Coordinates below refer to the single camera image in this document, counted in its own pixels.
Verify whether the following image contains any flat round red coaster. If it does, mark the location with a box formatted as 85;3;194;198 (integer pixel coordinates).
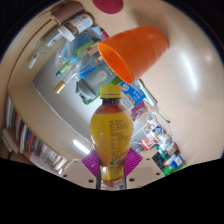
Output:
92;0;125;15

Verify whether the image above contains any brown jar with white lid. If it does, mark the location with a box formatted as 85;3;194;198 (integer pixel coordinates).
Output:
57;13;95;43

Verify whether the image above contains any blue and white carton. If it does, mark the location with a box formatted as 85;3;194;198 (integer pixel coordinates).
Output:
118;79;148;113

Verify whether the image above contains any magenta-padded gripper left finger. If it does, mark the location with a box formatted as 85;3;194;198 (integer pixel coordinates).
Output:
63;148;102;190

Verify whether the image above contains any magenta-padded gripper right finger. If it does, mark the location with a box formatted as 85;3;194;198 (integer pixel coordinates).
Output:
122;147;164;190

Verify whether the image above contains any blue and white small bottle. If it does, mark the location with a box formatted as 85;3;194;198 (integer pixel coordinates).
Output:
170;155;185;169

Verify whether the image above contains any clear bottle with gold cap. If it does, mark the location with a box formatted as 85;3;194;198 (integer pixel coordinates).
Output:
53;61;88;95

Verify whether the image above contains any clear glass bottle white cap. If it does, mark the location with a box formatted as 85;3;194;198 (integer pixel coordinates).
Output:
27;28;66;70

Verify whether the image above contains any green canister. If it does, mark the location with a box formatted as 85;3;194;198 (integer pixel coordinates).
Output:
161;163;178;177

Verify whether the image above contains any white desk lamp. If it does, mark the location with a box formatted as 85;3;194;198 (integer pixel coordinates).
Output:
72;139;91;155

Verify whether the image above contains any orange plastic cup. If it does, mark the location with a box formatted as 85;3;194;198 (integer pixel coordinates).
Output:
97;26;170;85

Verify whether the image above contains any wooden shelf unit with books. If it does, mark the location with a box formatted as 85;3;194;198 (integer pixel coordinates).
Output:
0;83;98;174

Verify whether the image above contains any pink packet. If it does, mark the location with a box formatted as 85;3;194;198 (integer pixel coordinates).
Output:
130;100;148;122

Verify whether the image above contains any red and white canister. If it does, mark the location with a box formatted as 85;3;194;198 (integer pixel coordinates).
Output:
139;136;158;152

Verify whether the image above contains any brown mug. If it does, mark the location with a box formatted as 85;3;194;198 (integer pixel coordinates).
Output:
50;1;85;26

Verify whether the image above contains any yellow-labelled drink bottle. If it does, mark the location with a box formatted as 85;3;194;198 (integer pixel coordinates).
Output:
89;84;135;188

